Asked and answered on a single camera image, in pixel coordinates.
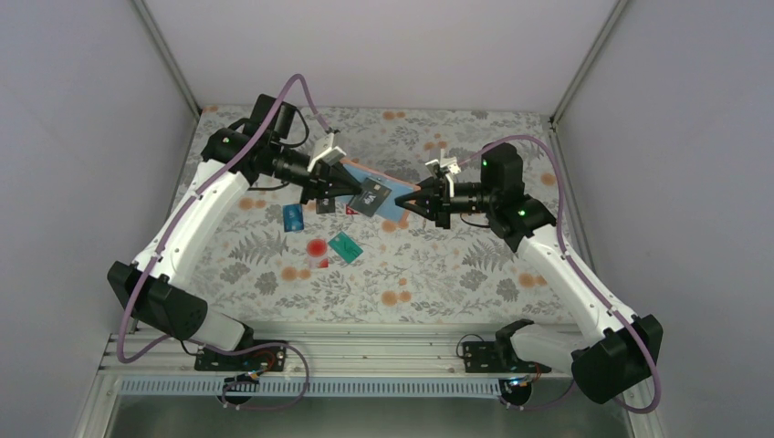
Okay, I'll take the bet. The floral patterned table mat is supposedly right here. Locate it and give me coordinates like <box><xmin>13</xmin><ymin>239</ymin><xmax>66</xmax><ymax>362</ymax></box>
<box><xmin>187</xmin><ymin>107</ymin><xmax>570</xmax><ymax>324</ymax></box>

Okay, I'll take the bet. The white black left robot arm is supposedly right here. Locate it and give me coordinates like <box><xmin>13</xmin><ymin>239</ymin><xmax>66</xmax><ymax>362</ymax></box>
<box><xmin>108</xmin><ymin>94</ymin><xmax>418</xmax><ymax>370</ymax></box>

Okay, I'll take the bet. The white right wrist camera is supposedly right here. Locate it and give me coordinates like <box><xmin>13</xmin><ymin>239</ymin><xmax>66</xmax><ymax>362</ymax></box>
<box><xmin>424</xmin><ymin>150</ymin><xmax>461</xmax><ymax>196</ymax></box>

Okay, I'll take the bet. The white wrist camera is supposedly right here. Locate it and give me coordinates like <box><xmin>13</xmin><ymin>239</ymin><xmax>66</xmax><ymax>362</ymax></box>
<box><xmin>307</xmin><ymin>132</ymin><xmax>347</xmax><ymax>173</ymax></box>
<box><xmin>424</xmin><ymin>150</ymin><xmax>461</xmax><ymax>196</ymax></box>

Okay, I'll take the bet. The pink leather card holder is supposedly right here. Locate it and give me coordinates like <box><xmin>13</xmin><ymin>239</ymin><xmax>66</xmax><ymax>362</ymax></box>
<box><xmin>336</xmin><ymin>159</ymin><xmax>418</xmax><ymax>223</ymax></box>

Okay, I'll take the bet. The teal credit card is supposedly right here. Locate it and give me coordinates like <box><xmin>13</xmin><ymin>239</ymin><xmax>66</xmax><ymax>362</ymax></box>
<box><xmin>328</xmin><ymin>232</ymin><xmax>363</xmax><ymax>264</ymax></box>

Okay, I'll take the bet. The blue credit card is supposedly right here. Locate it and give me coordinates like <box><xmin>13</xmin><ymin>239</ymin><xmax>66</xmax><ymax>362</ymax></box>
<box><xmin>282</xmin><ymin>203</ymin><xmax>305</xmax><ymax>233</ymax></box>

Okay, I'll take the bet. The white card red circle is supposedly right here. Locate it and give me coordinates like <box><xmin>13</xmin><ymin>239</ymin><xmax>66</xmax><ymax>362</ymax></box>
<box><xmin>306</xmin><ymin>238</ymin><xmax>329</xmax><ymax>269</ymax></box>

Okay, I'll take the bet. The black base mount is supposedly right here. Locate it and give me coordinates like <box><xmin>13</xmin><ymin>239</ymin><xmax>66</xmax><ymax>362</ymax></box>
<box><xmin>455</xmin><ymin>319</ymin><xmax>551</xmax><ymax>408</ymax></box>
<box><xmin>194</xmin><ymin>328</ymin><xmax>288</xmax><ymax>406</ymax></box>

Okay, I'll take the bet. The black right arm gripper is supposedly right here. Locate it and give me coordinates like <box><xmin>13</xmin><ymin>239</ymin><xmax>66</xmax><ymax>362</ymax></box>
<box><xmin>395</xmin><ymin>176</ymin><xmax>497</xmax><ymax>229</ymax></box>

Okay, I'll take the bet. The left aluminium frame post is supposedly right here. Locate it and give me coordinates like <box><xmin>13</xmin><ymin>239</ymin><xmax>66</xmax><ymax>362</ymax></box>
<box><xmin>130</xmin><ymin>0</ymin><xmax>202</xmax><ymax>120</ymax></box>

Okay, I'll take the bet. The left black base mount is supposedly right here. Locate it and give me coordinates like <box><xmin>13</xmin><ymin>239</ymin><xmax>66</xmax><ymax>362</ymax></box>
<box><xmin>194</xmin><ymin>328</ymin><xmax>288</xmax><ymax>406</ymax></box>

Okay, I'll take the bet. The aluminium frame post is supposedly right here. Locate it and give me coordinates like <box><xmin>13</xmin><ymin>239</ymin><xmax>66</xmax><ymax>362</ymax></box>
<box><xmin>549</xmin><ymin>0</ymin><xmax>631</xmax><ymax>130</ymax></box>
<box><xmin>130</xmin><ymin>0</ymin><xmax>202</xmax><ymax>120</ymax></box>

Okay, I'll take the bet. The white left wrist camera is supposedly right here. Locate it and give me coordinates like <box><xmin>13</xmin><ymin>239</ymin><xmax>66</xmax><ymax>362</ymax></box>
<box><xmin>307</xmin><ymin>132</ymin><xmax>347</xmax><ymax>173</ymax></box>

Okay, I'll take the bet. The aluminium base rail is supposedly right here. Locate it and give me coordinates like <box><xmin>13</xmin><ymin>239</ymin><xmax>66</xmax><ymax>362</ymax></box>
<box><xmin>93</xmin><ymin>322</ymin><xmax>566</xmax><ymax>401</ymax></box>

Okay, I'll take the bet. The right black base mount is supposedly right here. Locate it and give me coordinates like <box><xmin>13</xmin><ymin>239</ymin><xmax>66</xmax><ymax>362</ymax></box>
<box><xmin>455</xmin><ymin>319</ymin><xmax>551</xmax><ymax>408</ymax></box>

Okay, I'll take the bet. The black credit card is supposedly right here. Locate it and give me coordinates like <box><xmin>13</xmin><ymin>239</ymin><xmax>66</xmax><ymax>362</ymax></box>
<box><xmin>316</xmin><ymin>198</ymin><xmax>336</xmax><ymax>214</ymax></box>
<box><xmin>348</xmin><ymin>178</ymin><xmax>392</xmax><ymax>217</ymax></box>

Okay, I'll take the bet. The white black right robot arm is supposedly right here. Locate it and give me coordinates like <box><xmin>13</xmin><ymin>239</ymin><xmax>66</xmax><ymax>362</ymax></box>
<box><xmin>416</xmin><ymin>142</ymin><xmax>663</xmax><ymax>414</ymax></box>

